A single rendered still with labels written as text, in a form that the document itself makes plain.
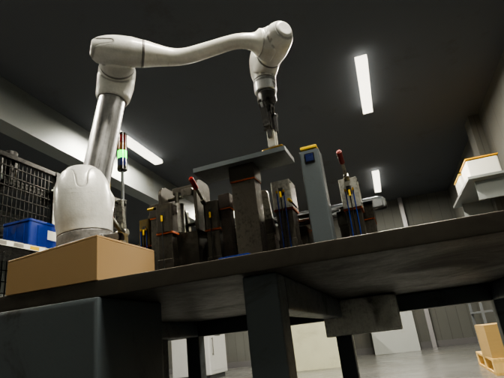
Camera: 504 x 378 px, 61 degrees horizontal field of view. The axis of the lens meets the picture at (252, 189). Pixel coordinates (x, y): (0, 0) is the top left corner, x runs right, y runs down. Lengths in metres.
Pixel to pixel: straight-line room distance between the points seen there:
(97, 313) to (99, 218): 0.31
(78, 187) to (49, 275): 0.26
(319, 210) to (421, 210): 8.73
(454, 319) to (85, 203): 9.10
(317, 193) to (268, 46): 0.56
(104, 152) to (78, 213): 0.39
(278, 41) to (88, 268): 0.99
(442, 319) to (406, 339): 0.98
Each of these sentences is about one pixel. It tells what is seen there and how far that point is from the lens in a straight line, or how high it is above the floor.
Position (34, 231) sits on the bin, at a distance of 2.20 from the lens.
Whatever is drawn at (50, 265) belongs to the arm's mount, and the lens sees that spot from 1.20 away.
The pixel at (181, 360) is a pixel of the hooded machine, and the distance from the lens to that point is 8.04.
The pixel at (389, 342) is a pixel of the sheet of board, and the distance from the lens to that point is 9.30.
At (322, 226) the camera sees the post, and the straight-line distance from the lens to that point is 1.46.
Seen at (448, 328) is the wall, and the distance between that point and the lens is 9.90.
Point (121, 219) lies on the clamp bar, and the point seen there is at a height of 1.12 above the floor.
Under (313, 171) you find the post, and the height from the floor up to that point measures 1.06.
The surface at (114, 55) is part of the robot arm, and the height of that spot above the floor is 1.52.
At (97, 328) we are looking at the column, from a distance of 1.08.
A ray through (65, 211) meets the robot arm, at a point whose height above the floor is 0.91.
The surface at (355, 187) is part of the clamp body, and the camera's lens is 1.64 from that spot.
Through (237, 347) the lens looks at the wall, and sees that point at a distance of 10.46.
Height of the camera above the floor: 0.52
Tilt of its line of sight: 20 degrees up
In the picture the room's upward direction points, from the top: 7 degrees counter-clockwise
